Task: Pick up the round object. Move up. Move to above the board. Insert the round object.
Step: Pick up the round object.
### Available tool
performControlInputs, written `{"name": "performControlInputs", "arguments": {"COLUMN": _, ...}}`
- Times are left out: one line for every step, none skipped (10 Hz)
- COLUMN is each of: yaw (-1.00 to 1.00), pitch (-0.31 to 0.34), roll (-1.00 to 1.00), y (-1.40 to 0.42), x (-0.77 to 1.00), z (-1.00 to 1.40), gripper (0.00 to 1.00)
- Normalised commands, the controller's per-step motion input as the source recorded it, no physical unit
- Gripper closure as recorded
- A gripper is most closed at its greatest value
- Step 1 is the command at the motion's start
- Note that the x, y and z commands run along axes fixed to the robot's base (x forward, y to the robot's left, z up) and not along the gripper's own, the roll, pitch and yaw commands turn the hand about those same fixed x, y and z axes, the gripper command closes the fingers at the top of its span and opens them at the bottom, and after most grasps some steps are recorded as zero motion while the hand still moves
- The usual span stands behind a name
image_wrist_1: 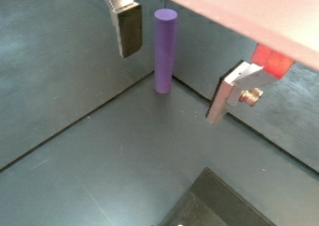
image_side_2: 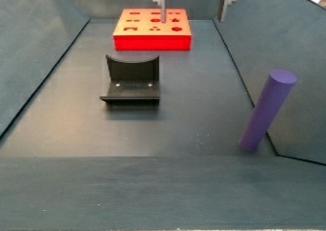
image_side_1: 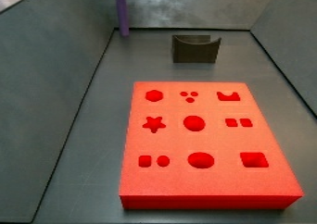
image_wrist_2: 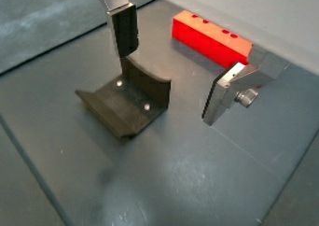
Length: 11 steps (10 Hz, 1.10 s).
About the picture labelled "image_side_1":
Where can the purple round cylinder peg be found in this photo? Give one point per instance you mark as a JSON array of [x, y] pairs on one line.
[[121, 16]]

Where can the red foam shape board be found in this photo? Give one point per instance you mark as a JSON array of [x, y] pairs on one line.
[[200, 151]]

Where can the dark curved block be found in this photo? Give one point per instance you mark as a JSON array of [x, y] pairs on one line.
[[193, 49]]

